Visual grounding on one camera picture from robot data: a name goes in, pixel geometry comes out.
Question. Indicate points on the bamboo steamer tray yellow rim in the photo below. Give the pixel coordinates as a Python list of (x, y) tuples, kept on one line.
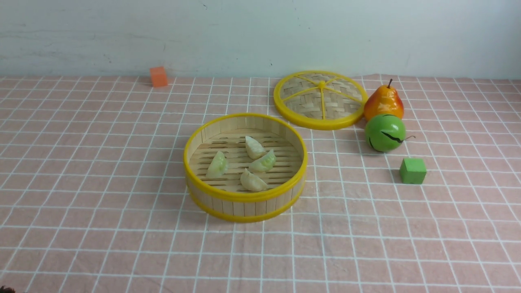
[(225, 197)]

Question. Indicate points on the white dumpling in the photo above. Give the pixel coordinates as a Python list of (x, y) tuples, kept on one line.
[(253, 148), (252, 182)]

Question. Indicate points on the green dumpling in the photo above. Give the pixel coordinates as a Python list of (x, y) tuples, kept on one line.
[(265, 163), (218, 166)]

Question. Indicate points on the green foam cube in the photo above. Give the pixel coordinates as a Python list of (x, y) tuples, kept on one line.
[(412, 171)]

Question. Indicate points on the orange yellow toy pear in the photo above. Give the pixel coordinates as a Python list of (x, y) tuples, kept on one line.
[(385, 100)]

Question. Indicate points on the orange foam cube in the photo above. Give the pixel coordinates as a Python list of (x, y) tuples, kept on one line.
[(158, 76)]

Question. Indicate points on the bamboo steamer lid yellow rim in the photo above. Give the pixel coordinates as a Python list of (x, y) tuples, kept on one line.
[(320, 100)]

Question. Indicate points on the green toy apple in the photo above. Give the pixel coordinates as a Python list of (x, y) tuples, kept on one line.
[(385, 132)]

